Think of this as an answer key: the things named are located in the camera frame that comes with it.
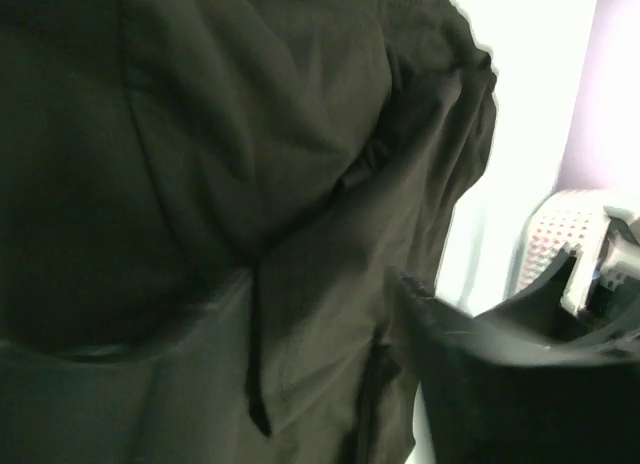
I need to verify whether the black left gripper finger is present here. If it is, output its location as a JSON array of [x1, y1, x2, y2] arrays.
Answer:
[[389, 253, 639, 463]]

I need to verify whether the black t-shirt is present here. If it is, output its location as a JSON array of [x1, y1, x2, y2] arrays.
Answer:
[[1, 0, 496, 463]]

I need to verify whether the white plastic laundry basket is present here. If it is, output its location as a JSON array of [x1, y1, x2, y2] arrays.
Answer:
[[514, 190, 639, 315]]

